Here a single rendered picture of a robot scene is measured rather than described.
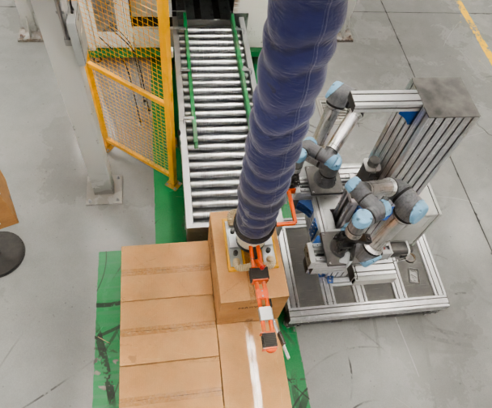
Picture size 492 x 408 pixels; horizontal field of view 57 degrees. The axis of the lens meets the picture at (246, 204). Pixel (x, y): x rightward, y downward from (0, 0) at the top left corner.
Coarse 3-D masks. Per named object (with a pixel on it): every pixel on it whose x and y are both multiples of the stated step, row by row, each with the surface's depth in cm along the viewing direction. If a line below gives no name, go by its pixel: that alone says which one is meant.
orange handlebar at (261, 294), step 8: (288, 192) 268; (288, 200) 267; (280, 224) 256; (288, 224) 257; (256, 288) 235; (264, 288) 235; (264, 296) 232; (272, 320) 227; (264, 328) 224; (272, 328) 225; (272, 352) 219
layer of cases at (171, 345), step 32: (128, 256) 306; (160, 256) 309; (192, 256) 311; (128, 288) 294; (160, 288) 297; (192, 288) 299; (128, 320) 284; (160, 320) 286; (192, 320) 288; (128, 352) 273; (160, 352) 275; (192, 352) 277; (224, 352) 279; (256, 352) 281; (128, 384) 264; (160, 384) 266; (192, 384) 268; (224, 384) 270; (256, 384) 271
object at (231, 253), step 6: (222, 222) 268; (228, 228) 265; (228, 234) 263; (234, 234) 263; (228, 240) 260; (228, 246) 259; (228, 252) 257; (234, 252) 254; (240, 252) 258; (228, 258) 255; (240, 258) 255; (228, 264) 253; (228, 270) 252; (234, 270) 252
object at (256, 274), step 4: (252, 268) 240; (256, 268) 240; (248, 272) 242; (252, 272) 239; (256, 272) 239; (260, 272) 239; (264, 272) 239; (268, 272) 239; (252, 276) 237; (256, 276) 238; (260, 276) 238; (264, 276) 238; (268, 276) 237; (252, 280) 236; (256, 280) 235; (260, 280) 236; (264, 280) 237; (268, 280) 240; (252, 284) 240
